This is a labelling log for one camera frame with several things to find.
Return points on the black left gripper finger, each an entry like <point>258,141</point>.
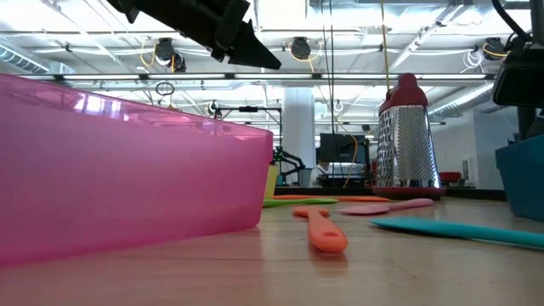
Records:
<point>255,53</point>

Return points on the yellow translucent plastic tray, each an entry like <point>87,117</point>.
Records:
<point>271,183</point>

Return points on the green silicone spatula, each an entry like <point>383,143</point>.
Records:
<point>297,202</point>

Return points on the blue silicone spatula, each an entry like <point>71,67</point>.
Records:
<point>446,230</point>

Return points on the red-pink translucent plastic tray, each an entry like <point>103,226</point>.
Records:
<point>127,183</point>

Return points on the pink silicone spatula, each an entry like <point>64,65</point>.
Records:
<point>370,209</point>

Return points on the long orange silicone spatula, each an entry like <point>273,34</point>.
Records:
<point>325,236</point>

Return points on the black background robot arm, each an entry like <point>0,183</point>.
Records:
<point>293,161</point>

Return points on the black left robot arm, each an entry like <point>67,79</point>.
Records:
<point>144,5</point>

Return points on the white room column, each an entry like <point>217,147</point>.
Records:
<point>299,127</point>

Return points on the blue plastic tray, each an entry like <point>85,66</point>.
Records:
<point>525,178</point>

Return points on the red background seat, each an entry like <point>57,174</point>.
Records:
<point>450,177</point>

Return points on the black background screen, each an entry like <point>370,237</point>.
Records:
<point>340,149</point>

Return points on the person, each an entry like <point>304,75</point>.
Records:
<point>318,174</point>

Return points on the silver ventilation duct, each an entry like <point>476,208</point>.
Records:
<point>463,100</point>

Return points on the ribbed silver duct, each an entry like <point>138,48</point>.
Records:
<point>25,59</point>

